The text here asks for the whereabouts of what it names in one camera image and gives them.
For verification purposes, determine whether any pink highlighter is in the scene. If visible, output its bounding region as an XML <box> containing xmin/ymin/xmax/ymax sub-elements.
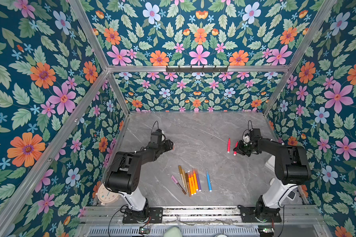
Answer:
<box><xmin>233</xmin><ymin>142</ymin><xmax>239</xmax><ymax>156</ymax></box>
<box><xmin>227</xmin><ymin>138</ymin><xmax>231</xmax><ymax>153</ymax></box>

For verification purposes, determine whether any blue highlighter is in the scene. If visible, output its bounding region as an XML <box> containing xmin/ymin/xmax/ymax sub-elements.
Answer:
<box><xmin>206</xmin><ymin>170</ymin><xmax>212</xmax><ymax>192</ymax></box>

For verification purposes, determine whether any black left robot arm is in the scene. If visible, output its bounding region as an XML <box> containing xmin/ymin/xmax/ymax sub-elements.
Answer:
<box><xmin>103</xmin><ymin>140</ymin><xmax>175</xmax><ymax>212</ymax></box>

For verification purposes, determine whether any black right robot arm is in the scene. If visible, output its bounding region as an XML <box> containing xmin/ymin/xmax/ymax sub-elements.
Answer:
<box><xmin>233</xmin><ymin>138</ymin><xmax>311</xmax><ymax>223</ymax></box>

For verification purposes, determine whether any gold brown pen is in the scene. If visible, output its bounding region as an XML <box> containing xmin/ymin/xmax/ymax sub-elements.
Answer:
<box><xmin>179</xmin><ymin>165</ymin><xmax>187</xmax><ymax>190</ymax></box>

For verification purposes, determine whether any beige pen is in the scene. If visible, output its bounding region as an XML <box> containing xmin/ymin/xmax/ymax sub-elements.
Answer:
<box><xmin>182</xmin><ymin>168</ymin><xmax>191</xmax><ymax>194</ymax></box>

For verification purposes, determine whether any pink cap brown pen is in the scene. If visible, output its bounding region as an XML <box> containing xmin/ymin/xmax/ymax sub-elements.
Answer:
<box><xmin>171</xmin><ymin>175</ymin><xmax>187</xmax><ymax>195</ymax></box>

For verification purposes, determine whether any white box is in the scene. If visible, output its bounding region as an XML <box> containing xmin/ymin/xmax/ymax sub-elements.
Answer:
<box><xmin>265</xmin><ymin>156</ymin><xmax>276</xmax><ymax>172</ymax></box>

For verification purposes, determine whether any orange highlighter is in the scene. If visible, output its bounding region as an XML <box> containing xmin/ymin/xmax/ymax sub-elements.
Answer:
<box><xmin>186</xmin><ymin>172</ymin><xmax>194</xmax><ymax>196</ymax></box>
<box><xmin>192</xmin><ymin>169</ymin><xmax>199</xmax><ymax>191</ymax></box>
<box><xmin>189</xmin><ymin>172</ymin><xmax>196</xmax><ymax>195</ymax></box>

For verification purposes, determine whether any purple highlighter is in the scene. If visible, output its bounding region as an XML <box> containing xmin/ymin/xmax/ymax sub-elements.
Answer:
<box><xmin>195</xmin><ymin>169</ymin><xmax>202</xmax><ymax>191</ymax></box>

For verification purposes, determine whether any metal hook rack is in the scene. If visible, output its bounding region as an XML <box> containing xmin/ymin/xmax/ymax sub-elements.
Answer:
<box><xmin>165</xmin><ymin>65</ymin><xmax>228</xmax><ymax>74</ymax></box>

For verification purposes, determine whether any round beige clock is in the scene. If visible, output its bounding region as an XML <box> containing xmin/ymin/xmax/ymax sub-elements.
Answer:
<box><xmin>96</xmin><ymin>184</ymin><xmax>120</xmax><ymax>206</ymax></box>

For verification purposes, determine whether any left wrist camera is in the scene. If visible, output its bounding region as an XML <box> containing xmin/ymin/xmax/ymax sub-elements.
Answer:
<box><xmin>151</xmin><ymin>129</ymin><xmax>166</xmax><ymax>144</ymax></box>

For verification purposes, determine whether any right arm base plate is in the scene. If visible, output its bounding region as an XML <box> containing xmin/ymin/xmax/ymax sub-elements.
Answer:
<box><xmin>237</xmin><ymin>205</ymin><xmax>282</xmax><ymax>223</ymax></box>

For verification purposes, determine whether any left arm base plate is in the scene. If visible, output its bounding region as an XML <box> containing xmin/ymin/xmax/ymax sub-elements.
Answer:
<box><xmin>122</xmin><ymin>207</ymin><xmax>164</xmax><ymax>224</ymax></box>

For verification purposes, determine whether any aluminium front rail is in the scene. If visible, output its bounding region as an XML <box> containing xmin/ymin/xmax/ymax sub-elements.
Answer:
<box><xmin>82</xmin><ymin>204</ymin><xmax>326</xmax><ymax>225</ymax></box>

